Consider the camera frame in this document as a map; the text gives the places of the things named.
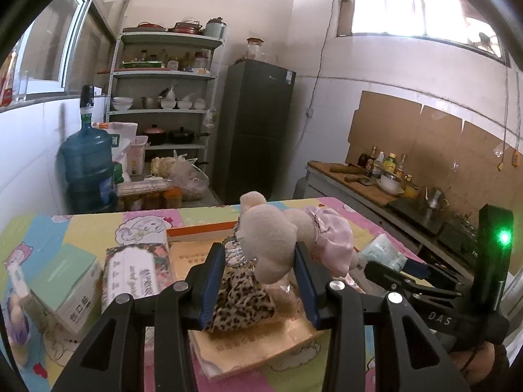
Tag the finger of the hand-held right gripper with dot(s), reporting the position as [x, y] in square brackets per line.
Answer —
[421, 270]
[388, 277]

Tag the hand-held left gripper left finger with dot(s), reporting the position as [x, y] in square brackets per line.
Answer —
[214, 286]

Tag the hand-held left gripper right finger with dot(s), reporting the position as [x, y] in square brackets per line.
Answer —
[304, 290]

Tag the beige plush mouse pink dress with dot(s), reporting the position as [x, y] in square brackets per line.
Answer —
[265, 232]

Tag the orange rimmed cardboard box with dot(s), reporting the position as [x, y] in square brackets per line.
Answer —
[261, 347]

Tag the person's right hand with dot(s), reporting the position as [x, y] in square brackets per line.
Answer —
[478, 365]

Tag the black gas stove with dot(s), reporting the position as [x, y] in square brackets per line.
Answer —
[457, 235]

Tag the black induction cooker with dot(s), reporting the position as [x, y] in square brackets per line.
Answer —
[416, 216]

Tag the steel kettle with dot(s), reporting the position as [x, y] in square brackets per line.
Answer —
[433, 200]

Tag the floral tissue box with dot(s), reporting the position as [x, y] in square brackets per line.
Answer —
[135, 269]

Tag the yellow jar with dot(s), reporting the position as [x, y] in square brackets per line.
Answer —
[410, 188]

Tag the wooden cutting board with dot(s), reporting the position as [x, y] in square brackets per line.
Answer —
[367, 194]

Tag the orange preserve jar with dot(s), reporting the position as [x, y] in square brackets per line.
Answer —
[172, 198]

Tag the grey kitchen counter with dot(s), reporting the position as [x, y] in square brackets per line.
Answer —
[327, 188]

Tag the brown sauce bottle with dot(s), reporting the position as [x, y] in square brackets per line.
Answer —
[401, 166]

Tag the translucent plastic bag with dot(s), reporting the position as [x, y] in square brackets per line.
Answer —
[190, 179]

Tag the yellow cap bottle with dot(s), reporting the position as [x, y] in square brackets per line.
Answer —
[390, 164]

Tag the clear white bottle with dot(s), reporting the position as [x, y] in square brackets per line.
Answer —
[378, 165]

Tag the dark sauce bottle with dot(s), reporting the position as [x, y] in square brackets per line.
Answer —
[367, 159]

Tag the beige flat bundle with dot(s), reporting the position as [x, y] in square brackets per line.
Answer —
[143, 186]

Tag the napa cabbage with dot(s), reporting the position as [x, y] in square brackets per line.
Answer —
[161, 166]

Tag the cartoon printed tablecloth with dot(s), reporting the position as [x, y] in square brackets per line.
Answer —
[81, 228]

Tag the pink plastic bin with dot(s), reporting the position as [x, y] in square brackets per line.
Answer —
[137, 157]

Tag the green white cardboard box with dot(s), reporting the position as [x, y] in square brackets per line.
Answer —
[61, 277]

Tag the black frying pan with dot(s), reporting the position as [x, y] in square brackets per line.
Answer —
[184, 135]

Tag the dark grey refrigerator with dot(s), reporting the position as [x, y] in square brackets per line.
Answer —
[253, 130]

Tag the white flour sack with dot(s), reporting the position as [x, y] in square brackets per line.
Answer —
[122, 151]

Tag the red lid cooking pot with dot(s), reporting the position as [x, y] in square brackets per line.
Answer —
[154, 134]

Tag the blue water jug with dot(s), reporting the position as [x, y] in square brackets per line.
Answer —
[88, 159]

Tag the steel pot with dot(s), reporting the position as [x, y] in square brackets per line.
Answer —
[151, 102]

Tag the purple white plush toy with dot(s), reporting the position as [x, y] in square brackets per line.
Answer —
[16, 326]

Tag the stack of white bowls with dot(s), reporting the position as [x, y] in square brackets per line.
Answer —
[122, 103]

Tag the white metal shelf rack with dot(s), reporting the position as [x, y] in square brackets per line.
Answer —
[167, 74]

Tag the black water pump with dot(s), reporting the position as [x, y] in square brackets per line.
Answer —
[86, 98]

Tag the green rectangular tray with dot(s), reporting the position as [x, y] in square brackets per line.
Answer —
[143, 64]

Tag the glass jar red lid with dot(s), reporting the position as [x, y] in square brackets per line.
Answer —
[254, 51]

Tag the green enamel pot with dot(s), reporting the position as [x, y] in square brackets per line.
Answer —
[215, 29]

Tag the barred high window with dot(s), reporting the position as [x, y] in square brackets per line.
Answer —
[408, 8]

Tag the clear drinking glass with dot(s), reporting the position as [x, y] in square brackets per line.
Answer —
[23, 88]

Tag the sliding aluminium window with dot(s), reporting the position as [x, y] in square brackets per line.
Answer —
[49, 49]

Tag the cardboard wall lining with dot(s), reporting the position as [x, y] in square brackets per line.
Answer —
[388, 126]

